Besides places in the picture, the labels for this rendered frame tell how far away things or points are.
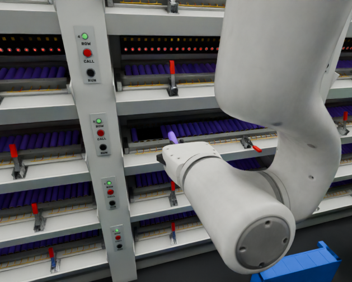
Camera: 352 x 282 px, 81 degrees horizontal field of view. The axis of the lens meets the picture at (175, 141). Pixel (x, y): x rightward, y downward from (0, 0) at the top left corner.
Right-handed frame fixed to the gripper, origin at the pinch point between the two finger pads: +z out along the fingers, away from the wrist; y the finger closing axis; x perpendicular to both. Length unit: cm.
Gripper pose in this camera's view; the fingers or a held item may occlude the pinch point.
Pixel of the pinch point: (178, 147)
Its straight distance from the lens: 49.5
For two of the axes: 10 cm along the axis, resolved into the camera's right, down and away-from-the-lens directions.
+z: -2.5, -2.6, 9.3
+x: 0.4, 9.6, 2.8
